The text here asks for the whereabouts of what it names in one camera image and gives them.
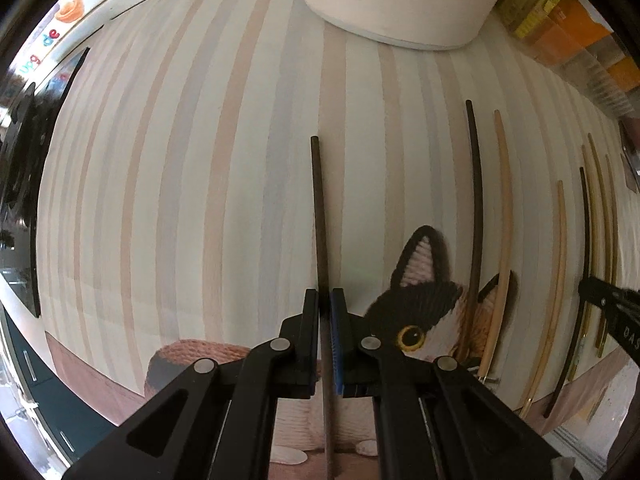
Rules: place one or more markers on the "light wooden chopstick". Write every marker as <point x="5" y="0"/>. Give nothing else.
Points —
<point x="508" y="220"/>
<point x="559" y="260"/>

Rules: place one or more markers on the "striped cat print mat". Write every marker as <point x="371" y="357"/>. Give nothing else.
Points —
<point x="200" y="210"/>

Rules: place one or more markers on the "teal cabinet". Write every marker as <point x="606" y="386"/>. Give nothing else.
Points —
<point x="45" y="385"/>

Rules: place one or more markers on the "black cooktop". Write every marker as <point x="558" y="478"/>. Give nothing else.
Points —
<point x="20" y="160"/>

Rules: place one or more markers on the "dark chopstick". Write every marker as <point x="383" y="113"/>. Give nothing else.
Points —
<point x="586" y="230"/>
<point x="319" y="220"/>
<point x="476" y="210"/>

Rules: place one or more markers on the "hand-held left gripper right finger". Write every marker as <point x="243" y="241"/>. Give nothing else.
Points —
<point x="337" y="350"/>

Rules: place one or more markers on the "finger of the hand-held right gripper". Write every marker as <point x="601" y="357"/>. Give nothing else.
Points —
<point x="602" y="290"/>

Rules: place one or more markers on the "cream utensil holder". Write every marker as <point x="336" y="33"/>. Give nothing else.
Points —
<point x="390" y="0"/>

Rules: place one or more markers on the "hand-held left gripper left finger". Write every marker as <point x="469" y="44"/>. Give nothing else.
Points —
<point x="312" y="340"/>

